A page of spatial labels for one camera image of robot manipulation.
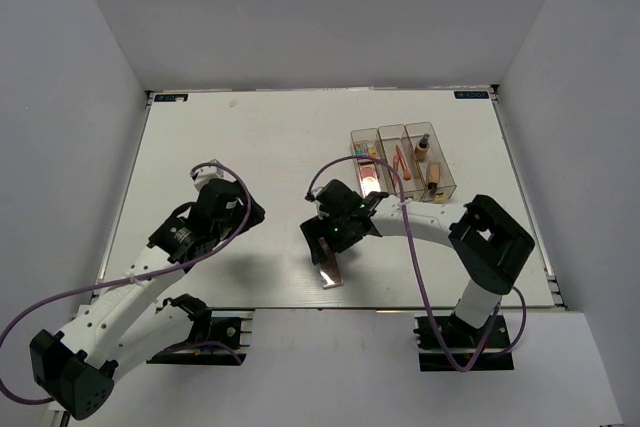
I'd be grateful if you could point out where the left clear organizer bin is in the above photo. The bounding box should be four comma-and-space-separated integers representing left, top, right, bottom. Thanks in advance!
351, 128, 395, 197

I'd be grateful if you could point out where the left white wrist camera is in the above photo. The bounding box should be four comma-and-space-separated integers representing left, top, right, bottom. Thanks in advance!
189, 159, 224, 192

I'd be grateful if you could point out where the clear organizer bin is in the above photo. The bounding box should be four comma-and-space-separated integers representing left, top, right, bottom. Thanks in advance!
351, 128, 395, 197
378, 124, 425, 201
405, 122, 457, 202

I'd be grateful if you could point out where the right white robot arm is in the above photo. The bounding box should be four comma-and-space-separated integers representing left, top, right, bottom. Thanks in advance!
300, 180, 535, 346

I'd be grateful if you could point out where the silver eyeshadow palette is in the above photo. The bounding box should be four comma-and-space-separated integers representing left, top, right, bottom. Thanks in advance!
319, 239, 344, 290

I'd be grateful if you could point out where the right clear organizer bin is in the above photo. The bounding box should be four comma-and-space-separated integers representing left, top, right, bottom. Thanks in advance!
405, 122, 457, 202

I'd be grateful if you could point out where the foundation bottle with pump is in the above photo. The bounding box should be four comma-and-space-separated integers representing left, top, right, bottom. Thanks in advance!
414, 133, 430, 162

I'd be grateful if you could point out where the colourful square eyeshadow palette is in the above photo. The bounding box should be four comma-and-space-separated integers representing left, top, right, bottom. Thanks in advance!
353, 142, 378, 158

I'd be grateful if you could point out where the pink makeup brush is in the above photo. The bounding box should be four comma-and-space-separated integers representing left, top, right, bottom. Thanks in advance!
396, 145, 412, 181

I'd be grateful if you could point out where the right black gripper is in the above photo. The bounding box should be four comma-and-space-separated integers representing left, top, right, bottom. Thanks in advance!
301, 211, 361, 266

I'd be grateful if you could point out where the orange makeup brush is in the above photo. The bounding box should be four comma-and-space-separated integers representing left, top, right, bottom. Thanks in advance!
391, 154, 399, 188

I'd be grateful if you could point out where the middle clear organizer bin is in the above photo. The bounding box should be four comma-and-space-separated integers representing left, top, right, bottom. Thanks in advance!
378, 124, 425, 201

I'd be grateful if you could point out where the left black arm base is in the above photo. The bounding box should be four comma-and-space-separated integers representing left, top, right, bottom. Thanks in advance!
147, 311, 254, 367

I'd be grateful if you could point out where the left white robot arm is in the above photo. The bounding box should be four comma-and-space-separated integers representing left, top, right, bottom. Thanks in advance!
29, 178, 265, 420

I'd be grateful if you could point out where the pink blush palette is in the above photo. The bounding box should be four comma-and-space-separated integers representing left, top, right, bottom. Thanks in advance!
358, 162, 385, 197

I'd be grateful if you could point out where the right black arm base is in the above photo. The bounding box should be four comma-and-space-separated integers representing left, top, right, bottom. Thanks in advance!
413, 314, 514, 373

